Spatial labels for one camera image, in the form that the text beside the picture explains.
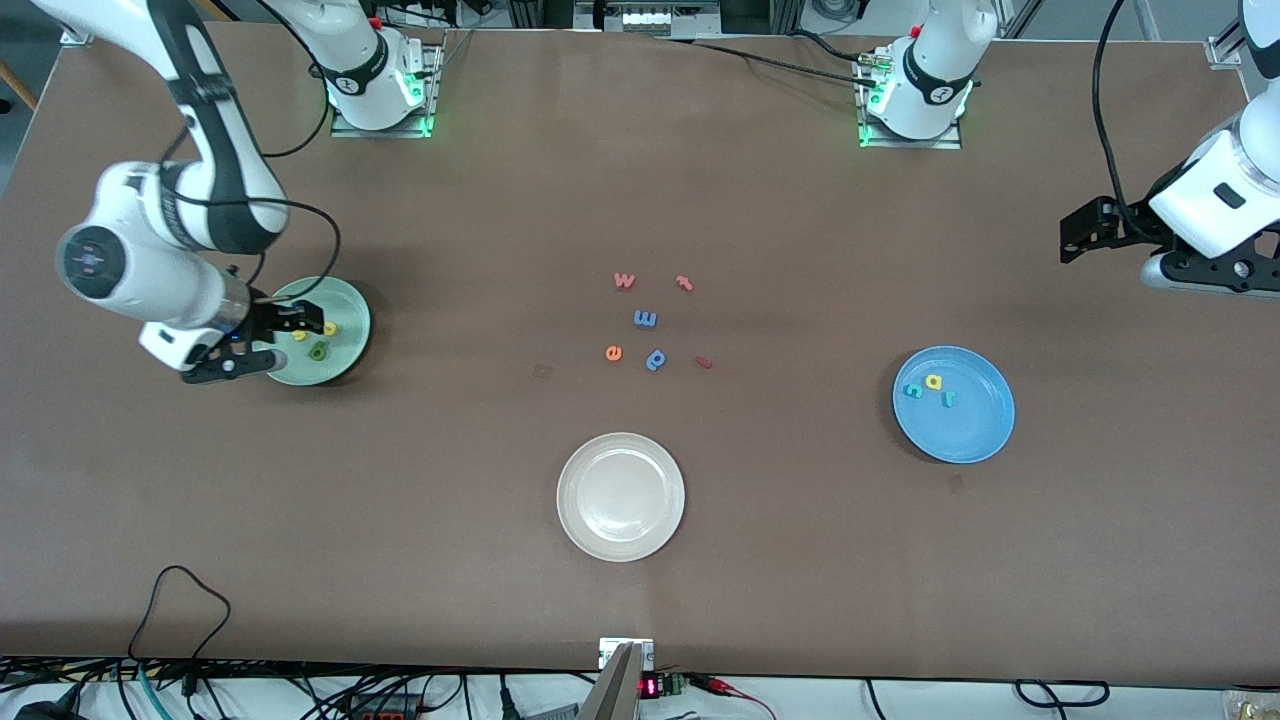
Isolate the blue plate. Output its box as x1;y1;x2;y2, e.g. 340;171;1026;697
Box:
892;345;1016;465

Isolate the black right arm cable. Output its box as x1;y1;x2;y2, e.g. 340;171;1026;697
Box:
160;0;343;306

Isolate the white plate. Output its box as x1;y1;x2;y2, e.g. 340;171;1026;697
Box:
556;432;687;563

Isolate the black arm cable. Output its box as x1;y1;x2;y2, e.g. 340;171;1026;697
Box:
160;0;343;306
1092;0;1151;231

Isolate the green plate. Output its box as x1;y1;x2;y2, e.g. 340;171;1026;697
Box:
250;276;372;387

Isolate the black looped cable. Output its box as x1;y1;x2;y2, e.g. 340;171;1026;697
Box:
128;565;233;669

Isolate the grey camera stand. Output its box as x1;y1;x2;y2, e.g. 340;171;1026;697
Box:
578;642;646;720

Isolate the black cable across table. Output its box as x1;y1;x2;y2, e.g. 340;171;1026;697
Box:
640;28;881;93

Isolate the red clip lead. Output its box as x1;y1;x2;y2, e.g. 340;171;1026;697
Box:
695;675;776;719

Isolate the white stand bracket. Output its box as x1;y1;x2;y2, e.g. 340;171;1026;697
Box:
598;637;655;671

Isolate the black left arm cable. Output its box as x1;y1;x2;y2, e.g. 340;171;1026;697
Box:
1092;0;1151;231

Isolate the brown wooden stick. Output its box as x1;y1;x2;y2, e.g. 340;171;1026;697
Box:
0;62;39;113

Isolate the grey power strip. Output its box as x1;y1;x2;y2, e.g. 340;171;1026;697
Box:
575;0;723;36

